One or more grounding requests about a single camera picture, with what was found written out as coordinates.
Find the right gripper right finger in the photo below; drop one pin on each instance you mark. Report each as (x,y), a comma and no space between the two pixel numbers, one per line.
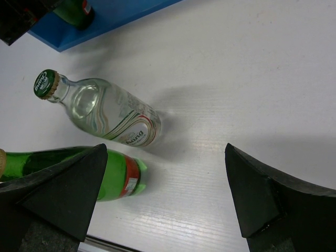
(277,211)

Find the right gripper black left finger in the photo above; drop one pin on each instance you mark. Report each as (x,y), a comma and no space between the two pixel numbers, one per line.
(51,210)

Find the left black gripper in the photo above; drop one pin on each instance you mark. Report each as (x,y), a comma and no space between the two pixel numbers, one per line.
(19,16)

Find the green glass bottle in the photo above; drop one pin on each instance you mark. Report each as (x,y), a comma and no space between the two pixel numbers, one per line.
(77,13)
(122,177)

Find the green glass bottle front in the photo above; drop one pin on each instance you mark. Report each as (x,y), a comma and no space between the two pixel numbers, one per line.
(122,177)

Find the blue and yellow shelf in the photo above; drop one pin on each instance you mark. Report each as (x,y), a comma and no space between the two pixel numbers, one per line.
(109,15)

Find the clear glass bottle centre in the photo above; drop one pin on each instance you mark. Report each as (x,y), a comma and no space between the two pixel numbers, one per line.
(101,108)

